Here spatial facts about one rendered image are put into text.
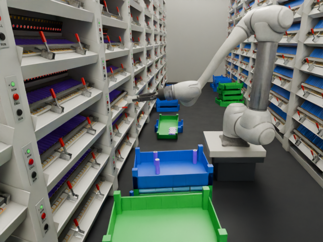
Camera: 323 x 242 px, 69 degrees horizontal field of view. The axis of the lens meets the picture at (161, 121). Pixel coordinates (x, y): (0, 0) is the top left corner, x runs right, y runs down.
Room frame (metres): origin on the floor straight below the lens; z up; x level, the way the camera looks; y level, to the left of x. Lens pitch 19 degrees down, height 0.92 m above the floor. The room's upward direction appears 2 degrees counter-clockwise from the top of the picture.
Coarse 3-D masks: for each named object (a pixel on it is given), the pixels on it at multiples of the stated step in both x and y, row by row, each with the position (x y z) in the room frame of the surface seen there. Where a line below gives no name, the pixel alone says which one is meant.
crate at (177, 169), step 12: (144, 156) 0.95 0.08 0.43; (168, 156) 0.95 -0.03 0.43; (180, 156) 0.95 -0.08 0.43; (192, 156) 0.96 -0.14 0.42; (204, 156) 0.90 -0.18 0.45; (132, 168) 0.77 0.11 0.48; (144, 168) 0.90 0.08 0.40; (168, 168) 0.89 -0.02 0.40; (180, 168) 0.89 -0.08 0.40; (192, 168) 0.89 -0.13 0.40; (204, 168) 0.88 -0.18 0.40; (144, 180) 0.75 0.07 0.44; (156, 180) 0.76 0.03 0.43; (168, 180) 0.76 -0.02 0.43; (180, 180) 0.76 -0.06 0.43; (192, 180) 0.76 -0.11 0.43; (204, 180) 0.76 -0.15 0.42
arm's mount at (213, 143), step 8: (208, 136) 1.61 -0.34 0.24; (216, 136) 1.61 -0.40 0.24; (208, 144) 1.47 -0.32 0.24; (216, 144) 1.47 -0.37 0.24; (208, 152) 1.43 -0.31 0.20; (216, 152) 1.36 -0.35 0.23; (224, 152) 1.36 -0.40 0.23; (232, 152) 1.36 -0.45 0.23; (240, 152) 1.36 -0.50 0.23; (248, 152) 1.35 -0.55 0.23; (256, 152) 1.35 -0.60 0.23; (264, 152) 1.35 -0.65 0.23
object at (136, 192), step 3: (210, 186) 0.76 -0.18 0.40; (135, 189) 0.75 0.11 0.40; (138, 189) 0.75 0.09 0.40; (210, 189) 0.76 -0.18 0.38; (135, 192) 0.75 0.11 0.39; (138, 192) 0.75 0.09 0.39; (174, 192) 0.76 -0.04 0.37; (177, 192) 0.76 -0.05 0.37; (180, 192) 0.76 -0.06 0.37; (183, 192) 0.76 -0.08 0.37; (186, 192) 0.76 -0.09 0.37; (189, 192) 0.76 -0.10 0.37; (192, 192) 0.76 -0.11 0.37; (195, 192) 0.76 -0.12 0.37; (198, 192) 0.76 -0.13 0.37; (201, 192) 0.76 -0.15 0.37; (210, 192) 0.76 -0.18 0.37; (135, 195) 0.75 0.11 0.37; (138, 195) 0.75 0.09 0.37; (141, 195) 0.75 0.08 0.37; (144, 195) 0.75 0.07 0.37; (210, 195) 0.76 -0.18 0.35
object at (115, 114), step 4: (116, 88) 1.97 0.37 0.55; (120, 88) 1.97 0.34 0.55; (124, 88) 1.96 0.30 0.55; (128, 92) 1.96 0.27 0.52; (132, 92) 1.96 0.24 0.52; (128, 96) 1.93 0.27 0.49; (132, 96) 1.96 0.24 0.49; (124, 100) 1.79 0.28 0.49; (120, 104) 1.67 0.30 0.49; (124, 104) 1.70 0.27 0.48; (128, 104) 1.84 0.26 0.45; (120, 108) 1.59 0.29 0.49; (124, 108) 1.71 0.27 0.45; (112, 112) 1.35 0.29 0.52; (116, 112) 1.49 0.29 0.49; (120, 112) 1.59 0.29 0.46; (112, 116) 1.40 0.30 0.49; (116, 116) 1.49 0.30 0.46; (112, 120) 1.40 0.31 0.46
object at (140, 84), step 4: (136, 76) 2.66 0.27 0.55; (140, 76) 2.49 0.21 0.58; (136, 80) 2.49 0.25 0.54; (140, 80) 2.64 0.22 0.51; (144, 80) 2.65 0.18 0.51; (136, 84) 2.23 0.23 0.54; (140, 84) 2.48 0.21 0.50; (144, 84) 2.55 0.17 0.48; (136, 88) 2.22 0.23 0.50; (140, 88) 2.31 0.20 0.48; (136, 92) 2.12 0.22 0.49
